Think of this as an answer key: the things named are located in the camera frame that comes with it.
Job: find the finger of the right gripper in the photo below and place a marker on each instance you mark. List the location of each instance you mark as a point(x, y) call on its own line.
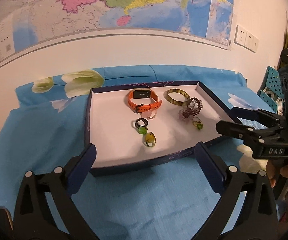
point(267, 119)
point(247, 134)

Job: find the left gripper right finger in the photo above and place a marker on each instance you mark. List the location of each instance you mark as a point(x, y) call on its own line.
point(258, 217)

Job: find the blue floral bed sheet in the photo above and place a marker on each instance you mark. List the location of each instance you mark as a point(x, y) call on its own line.
point(167, 201)

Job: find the white wall socket panel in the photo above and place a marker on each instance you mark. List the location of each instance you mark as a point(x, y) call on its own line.
point(245, 39)

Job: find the orange smart watch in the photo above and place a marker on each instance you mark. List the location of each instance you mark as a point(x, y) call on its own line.
point(143, 100)

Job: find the colourful wall map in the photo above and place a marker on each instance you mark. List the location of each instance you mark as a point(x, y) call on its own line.
point(30, 25)

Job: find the teal perforated basket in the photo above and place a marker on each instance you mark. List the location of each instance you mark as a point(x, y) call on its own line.
point(270, 90)

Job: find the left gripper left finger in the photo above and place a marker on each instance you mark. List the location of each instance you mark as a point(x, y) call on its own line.
point(33, 218)

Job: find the navy shallow box tray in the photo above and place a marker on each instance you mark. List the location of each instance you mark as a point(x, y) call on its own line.
point(110, 126)

